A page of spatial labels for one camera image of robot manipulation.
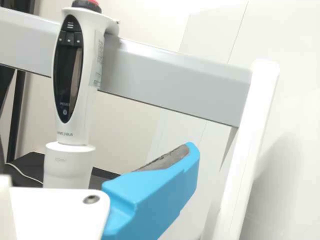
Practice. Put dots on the black platform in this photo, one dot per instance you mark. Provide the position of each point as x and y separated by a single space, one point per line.
27 166

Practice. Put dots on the white pipette stand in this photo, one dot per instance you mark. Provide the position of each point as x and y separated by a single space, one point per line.
175 75

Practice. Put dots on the pipette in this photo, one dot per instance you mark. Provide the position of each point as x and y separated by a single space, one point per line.
86 100

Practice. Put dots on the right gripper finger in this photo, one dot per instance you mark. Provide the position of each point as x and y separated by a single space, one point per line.
155 200

